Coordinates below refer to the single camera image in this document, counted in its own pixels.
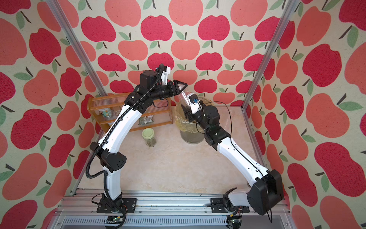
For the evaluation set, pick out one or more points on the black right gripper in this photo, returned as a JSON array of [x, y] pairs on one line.
[[197, 113]]

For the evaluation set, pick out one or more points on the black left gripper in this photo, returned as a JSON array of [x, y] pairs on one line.
[[176, 87]]

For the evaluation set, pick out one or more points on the clear jar with mung beans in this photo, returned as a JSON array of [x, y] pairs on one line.
[[184, 99]]

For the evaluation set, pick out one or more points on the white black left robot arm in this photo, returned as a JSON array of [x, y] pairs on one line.
[[106, 160]]

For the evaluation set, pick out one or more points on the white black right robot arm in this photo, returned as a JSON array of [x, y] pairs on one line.
[[266, 186]]

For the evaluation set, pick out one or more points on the second jar behind left arm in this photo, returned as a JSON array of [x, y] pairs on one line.
[[149, 137]]

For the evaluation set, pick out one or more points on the yellow plastic bin liner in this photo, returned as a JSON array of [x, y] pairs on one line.
[[183, 123]]

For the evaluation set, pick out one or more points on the packet on lower shelf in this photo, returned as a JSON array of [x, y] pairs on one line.
[[146, 120]]

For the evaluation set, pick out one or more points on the green label cup on shelf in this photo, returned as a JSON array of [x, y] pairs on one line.
[[105, 112]]

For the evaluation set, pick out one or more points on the wooden spice rack shelf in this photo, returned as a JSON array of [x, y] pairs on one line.
[[161, 111]]

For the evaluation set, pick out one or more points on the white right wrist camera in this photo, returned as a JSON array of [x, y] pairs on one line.
[[194, 103]]

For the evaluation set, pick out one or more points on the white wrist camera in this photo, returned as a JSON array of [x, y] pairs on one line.
[[194, 103], [165, 73]]

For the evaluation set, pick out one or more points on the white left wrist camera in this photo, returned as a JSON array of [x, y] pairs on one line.
[[165, 73]]

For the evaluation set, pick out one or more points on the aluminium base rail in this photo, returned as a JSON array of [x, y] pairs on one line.
[[164, 210]]

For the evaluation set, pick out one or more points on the left aluminium frame post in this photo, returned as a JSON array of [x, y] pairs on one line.
[[61, 18]]

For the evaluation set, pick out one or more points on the aluminium frame post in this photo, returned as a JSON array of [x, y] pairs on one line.
[[273, 44], [61, 18]]

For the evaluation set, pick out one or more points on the right aluminium frame post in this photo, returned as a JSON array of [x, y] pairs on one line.
[[273, 44]]

